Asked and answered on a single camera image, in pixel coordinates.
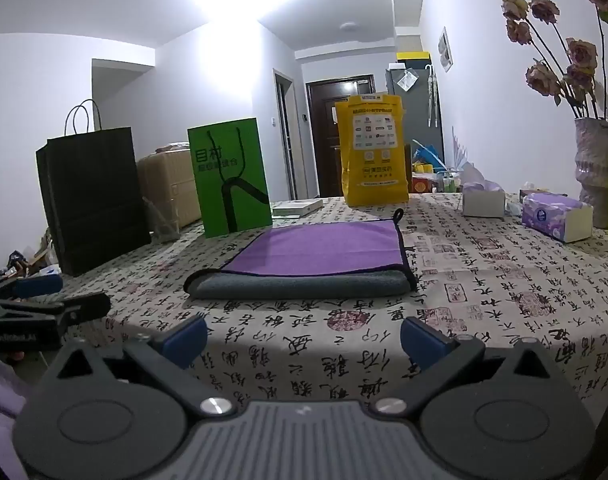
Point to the clear plastic container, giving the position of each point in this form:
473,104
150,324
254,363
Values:
161,225

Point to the yellow box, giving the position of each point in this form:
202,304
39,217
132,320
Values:
413,55

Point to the beige suitcase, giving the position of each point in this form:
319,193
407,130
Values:
169,180

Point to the dark brown entrance door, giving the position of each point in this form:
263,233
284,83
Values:
321,130

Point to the grey refrigerator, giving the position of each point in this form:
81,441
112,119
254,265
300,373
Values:
419,110

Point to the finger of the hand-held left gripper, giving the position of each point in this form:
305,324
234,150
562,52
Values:
84,307
36,286

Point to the purple tissue pack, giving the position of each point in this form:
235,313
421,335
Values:
549,215

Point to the dark clutter pile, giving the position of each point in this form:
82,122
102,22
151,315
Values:
24,262

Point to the wall picture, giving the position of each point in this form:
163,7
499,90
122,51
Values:
445,49

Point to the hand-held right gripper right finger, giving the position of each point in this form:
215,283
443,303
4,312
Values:
424,344

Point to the blue plastic bag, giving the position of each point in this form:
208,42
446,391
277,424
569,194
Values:
426,152

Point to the round ceiling lamp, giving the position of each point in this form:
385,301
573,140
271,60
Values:
349,26

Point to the black paper bag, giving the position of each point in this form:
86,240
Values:
94,200

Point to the white tissue box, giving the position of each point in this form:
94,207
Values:
484,205

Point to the grey interior door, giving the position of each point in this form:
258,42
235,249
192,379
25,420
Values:
285,135

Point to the hanging umbrella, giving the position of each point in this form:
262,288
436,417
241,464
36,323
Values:
432,95

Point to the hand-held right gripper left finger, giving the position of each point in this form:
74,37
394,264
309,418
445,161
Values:
186,341

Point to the pale ceramic vase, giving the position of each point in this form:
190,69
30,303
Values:
596,160

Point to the yellow plastic bag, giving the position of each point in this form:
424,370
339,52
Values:
371,187

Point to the white flat box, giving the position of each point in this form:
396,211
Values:
296,207

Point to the purple and grey towel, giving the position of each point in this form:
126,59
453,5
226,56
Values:
314,250

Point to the green paper bag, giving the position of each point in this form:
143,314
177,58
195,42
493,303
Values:
249,150

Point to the bunch of dried roses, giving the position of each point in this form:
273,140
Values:
579,55

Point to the calligraphy printed tablecloth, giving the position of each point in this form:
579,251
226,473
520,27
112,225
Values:
484,280

